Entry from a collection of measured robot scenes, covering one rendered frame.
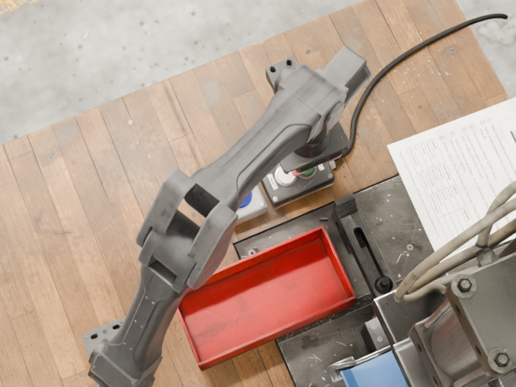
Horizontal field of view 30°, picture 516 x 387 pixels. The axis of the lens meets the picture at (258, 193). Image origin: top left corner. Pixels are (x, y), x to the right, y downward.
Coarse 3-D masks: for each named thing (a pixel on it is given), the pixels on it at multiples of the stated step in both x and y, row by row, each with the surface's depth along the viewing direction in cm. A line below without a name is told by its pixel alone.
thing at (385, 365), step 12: (372, 360) 134; (384, 360) 134; (348, 372) 133; (360, 372) 134; (372, 372) 134; (384, 372) 134; (396, 372) 134; (348, 384) 131; (360, 384) 133; (372, 384) 133; (384, 384) 133; (396, 384) 133
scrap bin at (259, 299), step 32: (256, 256) 142; (288, 256) 147; (320, 256) 147; (224, 288) 146; (256, 288) 146; (288, 288) 146; (320, 288) 146; (352, 288) 140; (192, 320) 145; (224, 320) 145; (256, 320) 145; (288, 320) 144; (224, 352) 138
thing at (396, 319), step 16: (384, 304) 121; (400, 304) 121; (416, 304) 121; (432, 304) 121; (384, 320) 121; (400, 320) 120; (416, 320) 120; (400, 336) 120; (400, 352) 115; (416, 352) 115; (400, 368) 117; (416, 368) 115; (416, 384) 114; (432, 384) 114; (496, 384) 118
